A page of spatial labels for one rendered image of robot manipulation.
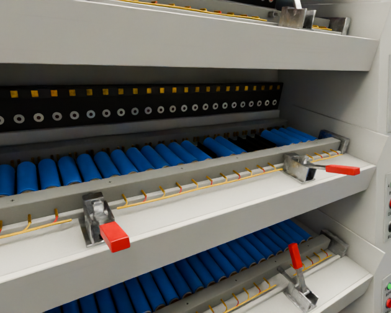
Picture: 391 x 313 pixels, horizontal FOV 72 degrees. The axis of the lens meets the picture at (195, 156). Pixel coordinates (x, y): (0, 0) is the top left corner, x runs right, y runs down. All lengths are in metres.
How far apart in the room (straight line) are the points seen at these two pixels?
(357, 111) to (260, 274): 0.31
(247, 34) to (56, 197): 0.25
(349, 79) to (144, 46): 0.37
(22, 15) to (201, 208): 0.22
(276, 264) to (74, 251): 0.33
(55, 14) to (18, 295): 0.21
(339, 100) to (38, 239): 0.48
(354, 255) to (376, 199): 0.12
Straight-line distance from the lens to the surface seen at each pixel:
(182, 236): 0.27
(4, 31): 0.24
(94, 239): 0.25
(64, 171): 0.33
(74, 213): 0.28
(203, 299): 0.41
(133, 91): 0.40
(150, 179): 0.29
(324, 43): 0.41
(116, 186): 0.28
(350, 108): 0.53
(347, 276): 0.56
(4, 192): 0.30
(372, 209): 0.54
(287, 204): 0.36
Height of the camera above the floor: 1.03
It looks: 9 degrees down
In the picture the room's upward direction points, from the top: 5 degrees counter-clockwise
